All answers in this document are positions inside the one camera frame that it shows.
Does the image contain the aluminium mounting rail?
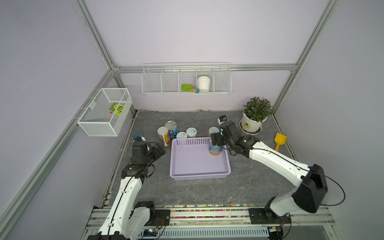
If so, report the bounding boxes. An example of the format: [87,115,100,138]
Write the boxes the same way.
[85,204,337,231]

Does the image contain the blue orange soup can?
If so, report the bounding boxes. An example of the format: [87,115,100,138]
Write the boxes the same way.
[209,139,222,156]

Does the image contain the blue Progresso soup can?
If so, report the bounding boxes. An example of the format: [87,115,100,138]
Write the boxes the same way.
[165,120,178,140]

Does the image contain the tall yellow orange can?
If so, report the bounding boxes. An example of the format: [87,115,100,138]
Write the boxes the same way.
[157,126,171,147]

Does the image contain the small green label can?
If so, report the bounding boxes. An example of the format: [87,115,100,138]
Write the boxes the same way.
[186,127,198,138]

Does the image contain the yellow toy shovel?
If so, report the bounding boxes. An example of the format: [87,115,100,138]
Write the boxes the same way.
[274,133,288,152]

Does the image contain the small white empty pot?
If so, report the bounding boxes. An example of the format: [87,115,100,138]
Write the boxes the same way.
[197,76,211,93]

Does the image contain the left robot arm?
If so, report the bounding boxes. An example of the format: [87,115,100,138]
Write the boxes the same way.
[87,141,166,240]

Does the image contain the potted green plant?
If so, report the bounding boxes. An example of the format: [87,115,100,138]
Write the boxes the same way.
[240,97,273,135]

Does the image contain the lavender plastic basket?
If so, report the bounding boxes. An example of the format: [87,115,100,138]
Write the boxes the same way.
[170,137,232,181]

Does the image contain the white wire wall shelf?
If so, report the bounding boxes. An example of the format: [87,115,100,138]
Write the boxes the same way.
[141,64,232,95]

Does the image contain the green toy in side basket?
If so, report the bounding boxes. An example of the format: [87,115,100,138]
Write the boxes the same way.
[110,103,125,116]

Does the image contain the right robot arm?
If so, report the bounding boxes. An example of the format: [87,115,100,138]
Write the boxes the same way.
[211,116,329,217]

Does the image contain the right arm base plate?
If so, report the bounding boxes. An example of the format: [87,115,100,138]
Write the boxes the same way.
[248,208,292,225]

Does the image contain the green toy scoop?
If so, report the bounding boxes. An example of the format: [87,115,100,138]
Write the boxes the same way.
[181,84,200,94]

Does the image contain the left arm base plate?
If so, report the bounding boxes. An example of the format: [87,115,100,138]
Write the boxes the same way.
[145,209,171,227]

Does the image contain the small orange label can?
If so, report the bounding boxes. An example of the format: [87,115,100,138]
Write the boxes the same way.
[209,127,220,136]

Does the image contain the white wire side basket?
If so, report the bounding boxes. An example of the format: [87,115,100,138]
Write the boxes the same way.
[77,88,133,137]

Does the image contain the blue toy rake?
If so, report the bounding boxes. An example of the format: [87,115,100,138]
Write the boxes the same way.
[132,131,147,143]

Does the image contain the small pink label can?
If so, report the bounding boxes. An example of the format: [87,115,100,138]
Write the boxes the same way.
[176,132,188,139]

